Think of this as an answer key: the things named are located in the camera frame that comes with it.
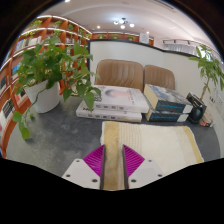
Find white sheer curtain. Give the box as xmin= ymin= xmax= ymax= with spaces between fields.
xmin=163 ymin=40 xmax=214 ymax=58

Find ceiling lamp with round bulbs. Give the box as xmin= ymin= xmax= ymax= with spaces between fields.
xmin=112 ymin=17 xmax=136 ymax=30

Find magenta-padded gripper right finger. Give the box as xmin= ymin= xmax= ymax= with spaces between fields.
xmin=121 ymin=143 xmax=164 ymax=190

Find pothos plant in white pot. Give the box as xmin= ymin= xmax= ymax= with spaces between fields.
xmin=11 ymin=35 xmax=102 ymax=141

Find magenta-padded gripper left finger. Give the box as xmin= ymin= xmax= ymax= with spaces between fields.
xmin=61 ymin=143 xmax=107 ymax=191

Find thin white book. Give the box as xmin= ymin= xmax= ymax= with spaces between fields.
xmin=75 ymin=99 xmax=144 ymax=124

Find orange bookshelf unit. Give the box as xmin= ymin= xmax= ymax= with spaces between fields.
xmin=0 ymin=14 xmax=155 ymax=159

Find dark blue-spined book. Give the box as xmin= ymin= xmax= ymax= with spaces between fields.
xmin=145 ymin=107 xmax=190 ymax=124

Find black ceiling track rail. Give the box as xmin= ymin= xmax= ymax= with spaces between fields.
xmin=162 ymin=38 xmax=201 ymax=46

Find small tree in black pot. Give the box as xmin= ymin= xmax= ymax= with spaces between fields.
xmin=186 ymin=44 xmax=224 ymax=124

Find thick dark-covered book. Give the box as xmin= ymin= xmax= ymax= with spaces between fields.
xmin=143 ymin=83 xmax=194 ymax=115

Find white book with pale cover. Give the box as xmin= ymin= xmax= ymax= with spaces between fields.
xmin=87 ymin=84 xmax=150 ymax=114

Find recessed ceiling spotlights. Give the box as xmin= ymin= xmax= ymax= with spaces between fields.
xmin=63 ymin=0 xmax=141 ymax=36

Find tan leather chair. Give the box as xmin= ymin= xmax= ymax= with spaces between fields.
xmin=143 ymin=64 xmax=176 ymax=91
xmin=94 ymin=59 xmax=145 ymax=93

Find cream yellow-striped towel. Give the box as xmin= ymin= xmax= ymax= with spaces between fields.
xmin=99 ymin=120 xmax=205 ymax=192

